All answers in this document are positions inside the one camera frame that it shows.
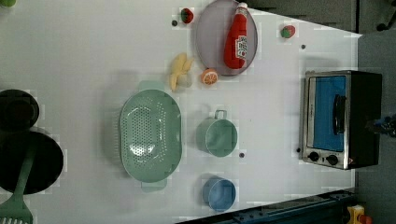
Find red ketchup bottle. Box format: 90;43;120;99
223;3;248;69

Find grey round plate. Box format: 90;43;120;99
195;0;258;76

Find green oval colander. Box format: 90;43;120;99
120;80;182;192

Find black round pan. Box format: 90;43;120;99
0;130;64;196

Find red toy strawberry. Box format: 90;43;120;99
280;25;296;38
180;8;194;24

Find orange slice toy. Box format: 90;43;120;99
201;69;219;85

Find green slotted spatula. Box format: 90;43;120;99
0;148;35;224

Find green cup with handle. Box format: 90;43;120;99
196;109;238;158

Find blue cup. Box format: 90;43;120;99
202;176;236;212

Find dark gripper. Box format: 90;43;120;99
365;116;396;137

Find yellow toy banana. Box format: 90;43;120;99
169;52;194;91

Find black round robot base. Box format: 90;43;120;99
0;90;39;132

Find green fruit toy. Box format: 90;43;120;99
0;0;17;7

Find blue metal frame rail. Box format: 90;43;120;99
178;190;357;224

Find yellow red emergency button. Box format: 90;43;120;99
347;204;373;224

